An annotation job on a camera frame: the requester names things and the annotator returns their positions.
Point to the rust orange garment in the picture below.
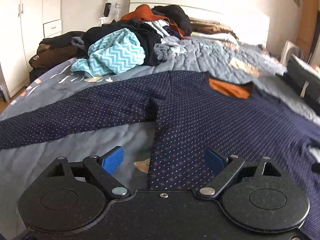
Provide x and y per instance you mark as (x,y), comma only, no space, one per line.
(142,12)

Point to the white wardrobe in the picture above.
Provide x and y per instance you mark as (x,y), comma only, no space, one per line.
(30,17)

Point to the black puffy jacket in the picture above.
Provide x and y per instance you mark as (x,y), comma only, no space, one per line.
(177,17)

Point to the white pillow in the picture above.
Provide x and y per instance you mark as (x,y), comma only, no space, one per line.
(220,37)

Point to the folded beige brown blankets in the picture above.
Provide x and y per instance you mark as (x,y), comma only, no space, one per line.
(212,26)

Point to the white box fan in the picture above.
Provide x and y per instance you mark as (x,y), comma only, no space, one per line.
(291,51)

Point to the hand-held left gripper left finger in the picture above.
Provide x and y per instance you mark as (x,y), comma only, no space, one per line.
(112,158)

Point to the grey quilted bedspread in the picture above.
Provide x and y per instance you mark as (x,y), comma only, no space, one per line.
(75,140)

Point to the navy dotted sweater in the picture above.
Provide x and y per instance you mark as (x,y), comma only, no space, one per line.
(195,110)

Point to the brown coat pile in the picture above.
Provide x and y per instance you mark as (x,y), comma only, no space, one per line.
(55,50)

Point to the black hairbrush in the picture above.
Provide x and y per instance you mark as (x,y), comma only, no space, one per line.
(107,8)

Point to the folded black garment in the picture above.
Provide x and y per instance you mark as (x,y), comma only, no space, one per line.
(297,87)

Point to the butterfly wall sticker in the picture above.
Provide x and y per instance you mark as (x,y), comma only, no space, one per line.
(297,2)

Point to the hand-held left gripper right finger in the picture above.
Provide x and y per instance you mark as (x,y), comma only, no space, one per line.
(215,161)

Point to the dark grey garment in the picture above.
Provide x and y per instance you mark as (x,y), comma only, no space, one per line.
(162,51)

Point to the wooden board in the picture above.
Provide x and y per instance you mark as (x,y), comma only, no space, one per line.
(308,17)

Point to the turquoise zigzag towel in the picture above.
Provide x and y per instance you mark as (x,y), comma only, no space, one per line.
(117,55)

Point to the white headboard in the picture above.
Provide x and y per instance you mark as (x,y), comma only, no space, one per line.
(225,17)

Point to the pale patterned garment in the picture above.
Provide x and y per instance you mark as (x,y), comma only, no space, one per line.
(172,40)

